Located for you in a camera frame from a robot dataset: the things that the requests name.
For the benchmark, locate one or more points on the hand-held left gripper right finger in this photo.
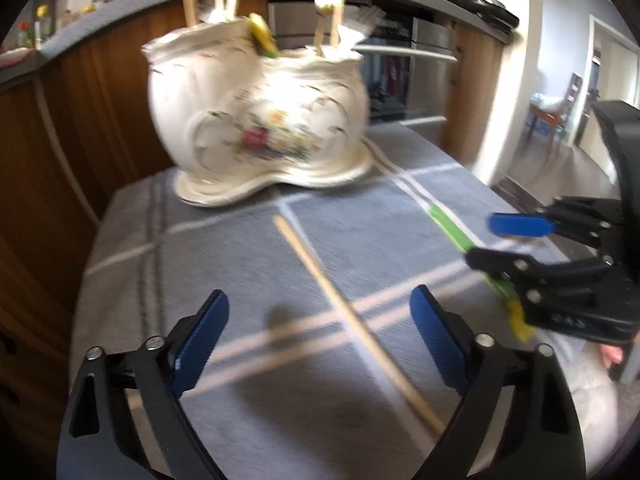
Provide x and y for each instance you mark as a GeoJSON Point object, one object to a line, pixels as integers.
{"type": "Point", "coordinates": [437, 335]}

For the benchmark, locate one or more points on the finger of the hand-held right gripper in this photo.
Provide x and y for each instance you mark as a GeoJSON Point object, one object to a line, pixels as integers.
{"type": "Point", "coordinates": [520, 225]}
{"type": "Point", "coordinates": [500, 262]}

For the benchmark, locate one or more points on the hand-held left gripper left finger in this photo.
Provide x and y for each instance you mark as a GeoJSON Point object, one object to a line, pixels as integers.
{"type": "Point", "coordinates": [200, 340]}

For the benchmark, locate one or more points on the green yellow plastic utensil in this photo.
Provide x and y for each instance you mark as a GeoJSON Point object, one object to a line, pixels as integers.
{"type": "Point", "coordinates": [262, 35]}
{"type": "Point", "coordinates": [447, 227]}

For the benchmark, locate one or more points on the wooden chopstick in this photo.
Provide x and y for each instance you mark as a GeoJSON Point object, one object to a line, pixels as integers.
{"type": "Point", "coordinates": [345, 310]}

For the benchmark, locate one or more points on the white floral ceramic utensil holder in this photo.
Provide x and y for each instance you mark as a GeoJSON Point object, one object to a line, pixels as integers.
{"type": "Point", "coordinates": [225, 125]}

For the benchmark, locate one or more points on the wooden fork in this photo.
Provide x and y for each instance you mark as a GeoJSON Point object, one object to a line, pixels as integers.
{"type": "Point", "coordinates": [327, 0]}

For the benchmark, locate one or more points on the person's right hand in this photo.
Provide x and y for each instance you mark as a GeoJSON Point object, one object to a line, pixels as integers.
{"type": "Point", "coordinates": [612, 356]}

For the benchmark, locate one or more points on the blue grey striped tablecloth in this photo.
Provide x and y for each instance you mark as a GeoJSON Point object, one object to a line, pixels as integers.
{"type": "Point", "coordinates": [200, 240]}

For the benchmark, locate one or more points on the wooden chair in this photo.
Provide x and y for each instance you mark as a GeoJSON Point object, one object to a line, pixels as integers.
{"type": "Point", "coordinates": [565, 110]}

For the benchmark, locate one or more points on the stainless steel oven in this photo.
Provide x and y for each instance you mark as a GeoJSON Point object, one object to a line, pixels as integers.
{"type": "Point", "coordinates": [395, 75]}

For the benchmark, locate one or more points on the wooden base cabinet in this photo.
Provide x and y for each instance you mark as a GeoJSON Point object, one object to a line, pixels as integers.
{"type": "Point", "coordinates": [75, 160]}

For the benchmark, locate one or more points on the black pot with lid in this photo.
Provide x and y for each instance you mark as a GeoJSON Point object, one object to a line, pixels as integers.
{"type": "Point", "coordinates": [475, 2]}

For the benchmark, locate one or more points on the grey speckled countertop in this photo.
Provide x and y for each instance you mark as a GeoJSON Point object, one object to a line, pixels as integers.
{"type": "Point", "coordinates": [125, 2]}

